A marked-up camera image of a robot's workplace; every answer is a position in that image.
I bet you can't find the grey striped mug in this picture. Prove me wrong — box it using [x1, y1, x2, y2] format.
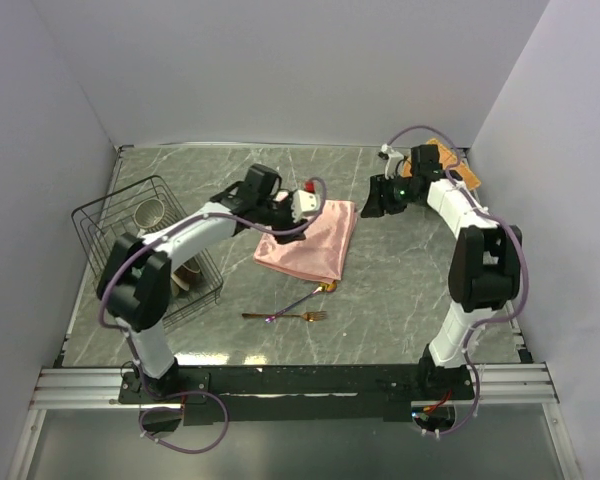
[133, 198, 178, 236]

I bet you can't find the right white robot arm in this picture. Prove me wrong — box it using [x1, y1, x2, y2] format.
[361, 143, 522, 399]

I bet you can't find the rose gold fork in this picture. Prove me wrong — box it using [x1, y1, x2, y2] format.
[241, 311, 327, 323]

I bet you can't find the gold spoon with purple handle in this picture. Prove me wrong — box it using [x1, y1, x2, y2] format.
[265, 280, 338, 323]

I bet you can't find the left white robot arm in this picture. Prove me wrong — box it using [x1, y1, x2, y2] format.
[97, 164, 325, 402]

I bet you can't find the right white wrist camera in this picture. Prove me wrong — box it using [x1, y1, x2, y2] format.
[378, 144, 406, 179]

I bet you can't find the brown ceramic plate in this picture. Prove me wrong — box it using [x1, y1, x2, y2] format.
[171, 258, 203, 294]

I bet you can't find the black wire dish rack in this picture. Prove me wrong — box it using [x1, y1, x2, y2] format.
[71, 175, 223, 332]

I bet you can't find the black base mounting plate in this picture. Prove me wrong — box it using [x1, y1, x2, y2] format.
[118, 364, 475, 426]

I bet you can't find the pink satin napkin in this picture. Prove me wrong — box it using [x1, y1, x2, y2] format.
[253, 200, 357, 282]

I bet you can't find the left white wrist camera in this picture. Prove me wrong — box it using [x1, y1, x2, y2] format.
[289, 181, 323, 222]

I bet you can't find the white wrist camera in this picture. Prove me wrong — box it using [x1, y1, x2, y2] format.
[289, 181, 323, 222]
[378, 144, 406, 179]

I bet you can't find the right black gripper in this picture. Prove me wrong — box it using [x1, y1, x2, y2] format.
[359, 172, 421, 218]

